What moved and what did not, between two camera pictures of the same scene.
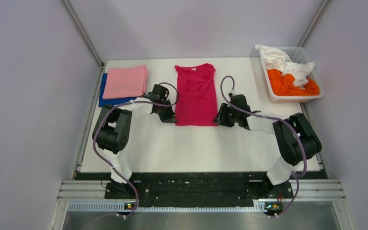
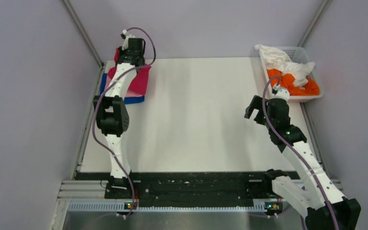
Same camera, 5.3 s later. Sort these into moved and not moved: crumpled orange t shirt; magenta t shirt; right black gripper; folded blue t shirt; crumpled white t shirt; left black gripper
Moved: right black gripper; left black gripper; magenta t shirt
Not moved: folded blue t shirt; crumpled white t shirt; crumpled orange t shirt
